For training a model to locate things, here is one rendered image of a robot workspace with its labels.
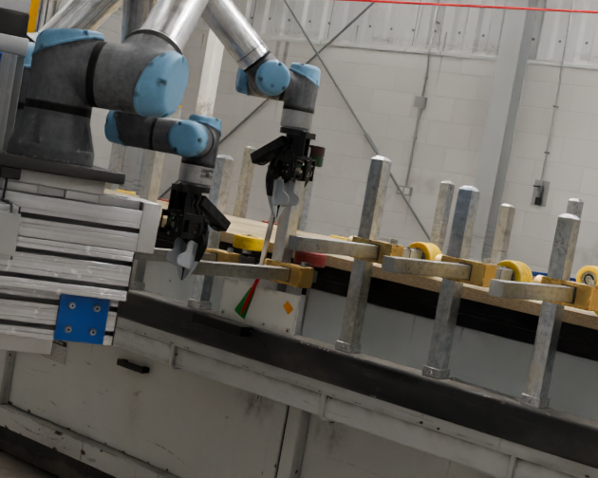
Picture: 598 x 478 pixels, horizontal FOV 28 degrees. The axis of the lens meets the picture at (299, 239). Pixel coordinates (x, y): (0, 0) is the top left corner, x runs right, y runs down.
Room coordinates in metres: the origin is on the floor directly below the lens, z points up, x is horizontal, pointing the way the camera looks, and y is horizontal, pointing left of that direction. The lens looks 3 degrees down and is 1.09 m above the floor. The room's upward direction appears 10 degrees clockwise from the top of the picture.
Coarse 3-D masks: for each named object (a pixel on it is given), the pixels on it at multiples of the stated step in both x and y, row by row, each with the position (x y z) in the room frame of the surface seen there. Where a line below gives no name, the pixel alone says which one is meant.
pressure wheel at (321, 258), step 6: (300, 252) 2.93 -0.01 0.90; (306, 252) 2.93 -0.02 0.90; (312, 252) 2.93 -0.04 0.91; (294, 258) 2.95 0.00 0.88; (300, 258) 2.93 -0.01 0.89; (306, 258) 2.92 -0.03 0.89; (312, 258) 2.92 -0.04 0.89; (318, 258) 2.93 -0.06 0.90; (324, 258) 2.94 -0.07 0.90; (300, 264) 2.93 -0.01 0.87; (312, 264) 2.92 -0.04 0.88; (318, 264) 2.93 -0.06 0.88; (324, 264) 2.95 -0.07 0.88; (306, 288) 2.96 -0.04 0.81
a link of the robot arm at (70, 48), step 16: (48, 32) 2.05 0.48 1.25; (64, 32) 2.04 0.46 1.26; (80, 32) 2.05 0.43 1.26; (96, 32) 2.07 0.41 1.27; (48, 48) 2.05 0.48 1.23; (64, 48) 2.04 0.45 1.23; (80, 48) 2.05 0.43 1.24; (96, 48) 2.05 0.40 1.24; (32, 64) 2.07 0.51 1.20; (48, 64) 2.04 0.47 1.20; (64, 64) 2.04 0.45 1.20; (80, 64) 2.04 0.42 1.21; (32, 80) 2.06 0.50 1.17; (48, 80) 2.04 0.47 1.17; (64, 80) 2.04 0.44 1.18; (80, 80) 2.04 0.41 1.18; (32, 96) 2.05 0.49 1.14; (48, 96) 2.04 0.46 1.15; (64, 96) 2.04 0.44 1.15; (80, 96) 2.06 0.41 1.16
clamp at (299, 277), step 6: (270, 264) 2.93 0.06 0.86; (276, 264) 2.92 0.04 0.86; (282, 264) 2.90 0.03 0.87; (288, 264) 2.90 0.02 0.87; (294, 264) 2.93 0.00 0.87; (294, 270) 2.88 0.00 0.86; (300, 270) 2.87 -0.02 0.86; (306, 270) 2.88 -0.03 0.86; (312, 270) 2.90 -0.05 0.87; (294, 276) 2.88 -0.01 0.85; (300, 276) 2.87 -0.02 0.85; (306, 276) 2.88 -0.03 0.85; (312, 276) 2.90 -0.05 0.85; (276, 282) 2.91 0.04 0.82; (282, 282) 2.90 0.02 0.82; (288, 282) 2.89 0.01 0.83; (294, 282) 2.87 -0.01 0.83; (300, 282) 2.87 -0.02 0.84; (306, 282) 2.88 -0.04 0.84
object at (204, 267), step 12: (204, 264) 2.66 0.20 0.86; (216, 264) 2.69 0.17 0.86; (228, 264) 2.72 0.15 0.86; (240, 264) 2.77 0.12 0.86; (228, 276) 2.72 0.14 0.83; (240, 276) 2.75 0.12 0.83; (252, 276) 2.79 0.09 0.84; (264, 276) 2.82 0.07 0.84; (276, 276) 2.85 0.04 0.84; (288, 276) 2.88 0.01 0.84
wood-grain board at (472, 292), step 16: (112, 192) 4.59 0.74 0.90; (240, 224) 3.83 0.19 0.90; (256, 224) 4.03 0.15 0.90; (224, 240) 3.26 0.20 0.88; (272, 240) 3.26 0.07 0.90; (336, 256) 3.04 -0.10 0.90; (384, 272) 2.91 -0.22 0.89; (432, 288) 2.82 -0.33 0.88; (464, 288) 2.77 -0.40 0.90; (480, 288) 2.78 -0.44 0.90; (496, 304) 2.71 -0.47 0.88; (512, 304) 2.68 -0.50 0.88; (528, 304) 2.66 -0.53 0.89; (576, 320) 2.58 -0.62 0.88; (592, 320) 2.56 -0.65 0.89
